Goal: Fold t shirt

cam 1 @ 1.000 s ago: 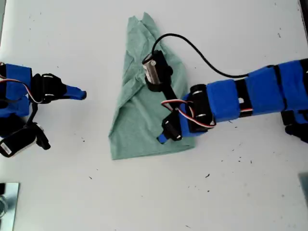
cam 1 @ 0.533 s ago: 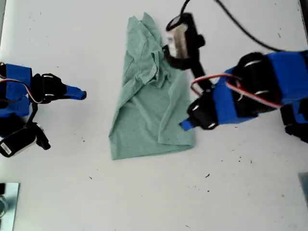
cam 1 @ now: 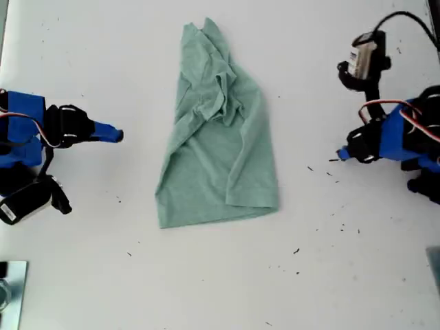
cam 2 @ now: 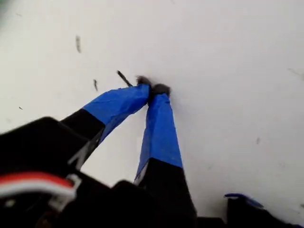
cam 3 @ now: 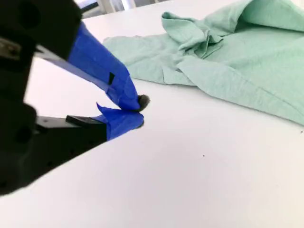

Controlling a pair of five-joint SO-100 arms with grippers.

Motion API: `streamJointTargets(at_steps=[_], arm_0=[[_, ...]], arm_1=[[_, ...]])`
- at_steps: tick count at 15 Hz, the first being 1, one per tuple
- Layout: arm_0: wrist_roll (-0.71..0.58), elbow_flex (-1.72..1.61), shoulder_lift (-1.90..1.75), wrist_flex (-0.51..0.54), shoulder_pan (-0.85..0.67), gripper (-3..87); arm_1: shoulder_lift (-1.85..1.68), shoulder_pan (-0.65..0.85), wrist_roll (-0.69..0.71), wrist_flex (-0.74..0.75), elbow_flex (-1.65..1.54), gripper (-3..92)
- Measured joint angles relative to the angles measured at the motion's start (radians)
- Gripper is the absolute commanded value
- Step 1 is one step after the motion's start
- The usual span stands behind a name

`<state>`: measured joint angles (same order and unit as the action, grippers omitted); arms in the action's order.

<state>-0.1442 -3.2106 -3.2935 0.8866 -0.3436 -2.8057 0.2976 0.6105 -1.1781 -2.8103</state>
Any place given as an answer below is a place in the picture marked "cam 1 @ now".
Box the green t-shirt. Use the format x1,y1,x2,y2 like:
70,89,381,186
155,16,280,230

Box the black camera stalk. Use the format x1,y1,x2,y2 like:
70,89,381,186
36,146,56,182
364,82,388,121

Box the red white arm wire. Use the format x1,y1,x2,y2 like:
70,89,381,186
0,89,61,149
357,98,440,142

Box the beige labelled camera box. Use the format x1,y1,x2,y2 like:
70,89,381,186
336,30,393,92

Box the black camera box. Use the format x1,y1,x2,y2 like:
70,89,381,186
0,174,73,226

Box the black camera cable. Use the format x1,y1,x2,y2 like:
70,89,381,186
376,11,440,52

